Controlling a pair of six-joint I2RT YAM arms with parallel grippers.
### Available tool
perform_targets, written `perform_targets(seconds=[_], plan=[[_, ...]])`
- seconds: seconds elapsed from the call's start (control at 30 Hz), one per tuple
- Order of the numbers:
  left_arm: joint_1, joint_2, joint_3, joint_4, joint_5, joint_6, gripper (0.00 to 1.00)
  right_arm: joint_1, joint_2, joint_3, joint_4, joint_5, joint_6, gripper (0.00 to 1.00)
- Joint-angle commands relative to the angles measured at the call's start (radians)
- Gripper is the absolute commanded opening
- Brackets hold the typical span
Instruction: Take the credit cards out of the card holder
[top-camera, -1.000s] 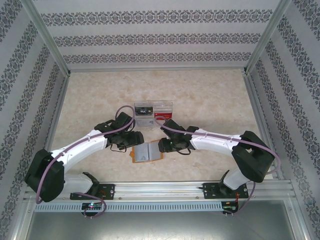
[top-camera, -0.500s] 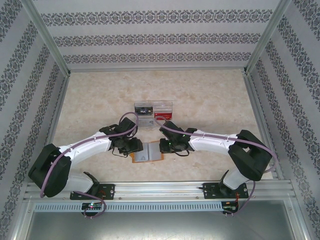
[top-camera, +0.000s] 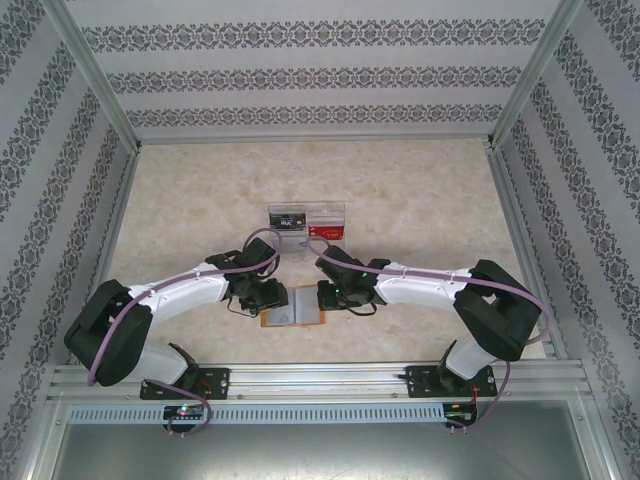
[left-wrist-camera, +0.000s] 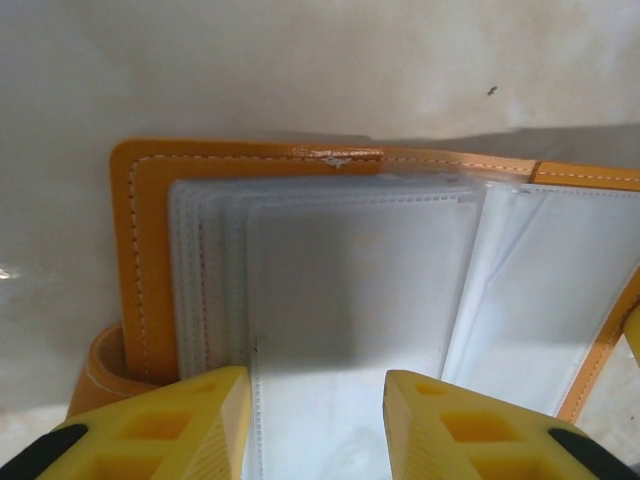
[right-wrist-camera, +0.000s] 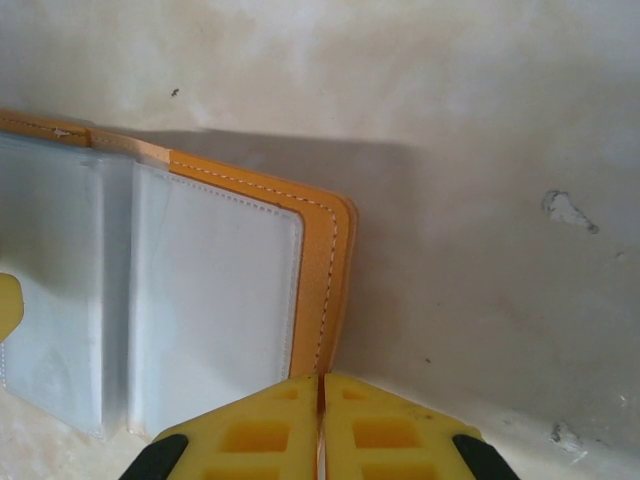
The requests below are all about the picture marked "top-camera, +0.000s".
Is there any orange leather card holder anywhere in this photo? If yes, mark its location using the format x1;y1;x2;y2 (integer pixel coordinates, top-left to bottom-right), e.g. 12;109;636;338
259;283;327;330

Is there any white VIP card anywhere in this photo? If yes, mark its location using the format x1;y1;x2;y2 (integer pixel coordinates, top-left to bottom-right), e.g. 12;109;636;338
273;234;311;257

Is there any red VIP card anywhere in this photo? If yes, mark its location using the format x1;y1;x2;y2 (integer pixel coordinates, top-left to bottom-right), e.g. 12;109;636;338
309;223;347;242

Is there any dark VIP card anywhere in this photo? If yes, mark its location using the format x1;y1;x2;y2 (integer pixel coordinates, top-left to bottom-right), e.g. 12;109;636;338
268;212;307;231

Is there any clear acrylic card stand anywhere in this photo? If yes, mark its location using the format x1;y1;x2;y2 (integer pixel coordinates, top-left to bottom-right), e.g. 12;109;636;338
267;201;349;259

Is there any small circuit board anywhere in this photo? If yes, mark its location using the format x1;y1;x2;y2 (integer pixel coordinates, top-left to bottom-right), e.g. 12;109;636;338
162;403;207;422
443;402;480;427

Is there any grey metal sheet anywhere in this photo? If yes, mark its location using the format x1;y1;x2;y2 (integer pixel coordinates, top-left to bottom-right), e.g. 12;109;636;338
47;417;609;480

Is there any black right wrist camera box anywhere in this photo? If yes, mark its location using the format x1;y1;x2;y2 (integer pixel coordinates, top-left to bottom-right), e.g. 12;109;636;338
315;279;354;311

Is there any black left camera cable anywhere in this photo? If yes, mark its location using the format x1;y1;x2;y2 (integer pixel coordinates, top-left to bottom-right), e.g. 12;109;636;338
225;294;261;317

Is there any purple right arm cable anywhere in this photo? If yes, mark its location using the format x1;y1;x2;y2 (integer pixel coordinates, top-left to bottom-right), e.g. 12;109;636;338
305;237;555;431

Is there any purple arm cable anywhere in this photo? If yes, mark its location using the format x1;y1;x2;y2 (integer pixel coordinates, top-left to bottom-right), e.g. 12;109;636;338
305;237;555;431
87;228;282;436

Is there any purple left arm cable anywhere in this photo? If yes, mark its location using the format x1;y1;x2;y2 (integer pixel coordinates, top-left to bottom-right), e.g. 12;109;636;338
87;228;282;436

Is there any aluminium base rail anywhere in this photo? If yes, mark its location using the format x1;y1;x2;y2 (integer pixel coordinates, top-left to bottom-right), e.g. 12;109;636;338
47;362;591;402

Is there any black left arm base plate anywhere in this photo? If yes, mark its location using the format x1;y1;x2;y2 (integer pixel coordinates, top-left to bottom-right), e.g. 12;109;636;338
139;367;232;401

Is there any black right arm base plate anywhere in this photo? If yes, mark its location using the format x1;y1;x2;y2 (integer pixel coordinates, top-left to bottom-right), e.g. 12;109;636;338
405;364;497;400

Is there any aluminium frame side rail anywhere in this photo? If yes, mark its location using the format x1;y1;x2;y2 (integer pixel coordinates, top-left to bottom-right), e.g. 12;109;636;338
487;147;569;361
74;147;144;359

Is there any slotted grey cable duct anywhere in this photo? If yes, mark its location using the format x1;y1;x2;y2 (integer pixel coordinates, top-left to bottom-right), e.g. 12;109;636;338
66;402;447;424

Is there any aluminium frame post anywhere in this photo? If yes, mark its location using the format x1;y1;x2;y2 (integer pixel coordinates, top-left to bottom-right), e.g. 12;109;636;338
42;0;144;151
487;0;586;149

